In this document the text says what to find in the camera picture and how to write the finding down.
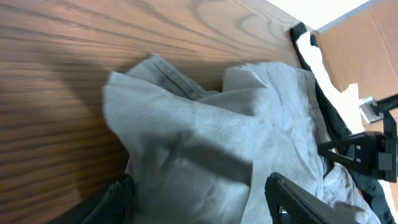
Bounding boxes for black garment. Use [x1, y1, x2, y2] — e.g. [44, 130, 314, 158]
[289, 22, 395, 223]

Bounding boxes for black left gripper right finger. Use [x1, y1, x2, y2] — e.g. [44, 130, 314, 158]
[264, 172, 356, 224]

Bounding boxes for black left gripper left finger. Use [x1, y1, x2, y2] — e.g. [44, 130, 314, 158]
[46, 173, 136, 224]

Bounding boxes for grey shorts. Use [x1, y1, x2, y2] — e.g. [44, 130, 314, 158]
[103, 55, 379, 223]

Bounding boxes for brown cardboard box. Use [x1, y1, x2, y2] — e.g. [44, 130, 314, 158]
[315, 0, 398, 131]

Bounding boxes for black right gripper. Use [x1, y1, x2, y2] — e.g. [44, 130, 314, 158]
[318, 94, 397, 183]

